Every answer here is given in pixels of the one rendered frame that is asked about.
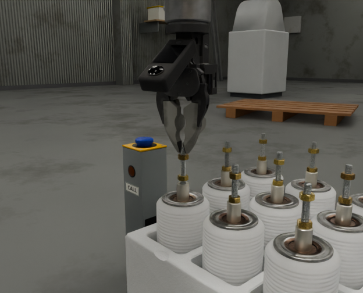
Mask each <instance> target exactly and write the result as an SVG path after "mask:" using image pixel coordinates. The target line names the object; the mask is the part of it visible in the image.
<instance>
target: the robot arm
mask: <svg viewBox="0 0 363 293"><path fill-rule="evenodd" d="M163 9H164V11H165V22H166V23H167V24H168V25H166V34H171V35H176V39H175V40H169V41H168V42H167V43H166V45H165V46H164V47H163V48H162V49H161V51H160V52H159V53H158V54H157V56H156V57H155V58H154V59H153V60H152V62H151V63H150V64H149V65H148V66H147V67H146V69H145V70H144V71H143V72H142V73H141V74H140V76H139V77H138V81H139V83H140V87H141V89H142V90H143V91H151V92H156V105H157V108H158V112H159V115H160V117H161V120H162V124H164V126H165V130H166V132H167V135H168V137H169V139H170V141H171V143H172V144H173V146H174V148H175V149H176V150H177V152H178V153H180V152H181V149H180V148H181V147H182V140H181V138H180V131H181V130H182V129H183V127H184V125H185V120H186V126H185V129H184V134H185V139H184V142H183V147H184V151H185V153H189V152H190V151H191V150H192V149H193V147H194V145H195V143H196V142H197V139H198V136H199V134H200V133H201V132H202V131H203V130H204V129H205V126H206V118H205V117H204V116H205V114H206V112H207V110H208V106H209V95H213V94H217V79H218V65H213V64H209V25H207V24H208V23H210V21H211V0H165V6H164V7H163ZM213 73H215V88H213ZM178 97H185V98H186V100H187V101H191V103H190V104H188V105H187V106H186V107H184V109H183V114H182V113H181V106H180V102H179V99H178Z"/></svg>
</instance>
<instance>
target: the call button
mask: <svg viewBox="0 0 363 293"><path fill-rule="evenodd" d="M153 142H154V139H153V138H151V137H138V138H136V139H135V143H137V146H140V147H148V146H151V145H152V143H153Z"/></svg>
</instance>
